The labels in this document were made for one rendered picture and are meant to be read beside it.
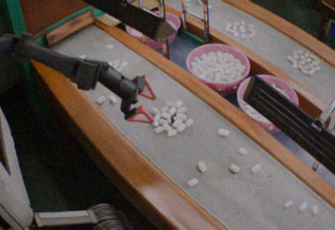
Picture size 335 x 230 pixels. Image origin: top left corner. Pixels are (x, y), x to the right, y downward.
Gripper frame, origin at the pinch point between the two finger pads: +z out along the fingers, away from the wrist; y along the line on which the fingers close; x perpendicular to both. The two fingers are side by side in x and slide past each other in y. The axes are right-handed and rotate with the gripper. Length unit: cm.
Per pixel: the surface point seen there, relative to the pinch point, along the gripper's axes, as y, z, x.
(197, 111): -15.1, 21.5, -0.7
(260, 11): -89, 45, 31
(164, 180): 15.8, 13.2, -7.0
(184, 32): -72, 21, -6
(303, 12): -237, 160, 52
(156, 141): -1.9, 12.9, -11.2
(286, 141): -4, 49, 22
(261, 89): 12.2, 4.5, 34.7
